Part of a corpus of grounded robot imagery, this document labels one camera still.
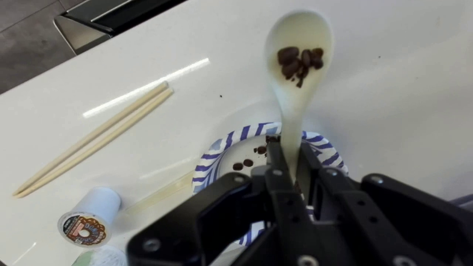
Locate few loose coffee beans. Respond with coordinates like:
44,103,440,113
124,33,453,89
230,144,270,172

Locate dark kitchen cabinet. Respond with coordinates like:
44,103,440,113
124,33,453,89
51,0,189,57

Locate white coffee pod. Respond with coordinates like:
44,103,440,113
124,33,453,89
56,185,122,249

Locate small coffee bean portion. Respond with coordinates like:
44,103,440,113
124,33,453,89
274,45,326,91

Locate white plastic spoon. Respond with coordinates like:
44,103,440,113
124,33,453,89
262,10,333,187

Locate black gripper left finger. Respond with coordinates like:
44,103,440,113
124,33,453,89
125,137,317,266

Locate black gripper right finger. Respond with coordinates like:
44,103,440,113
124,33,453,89
296,143,473,266

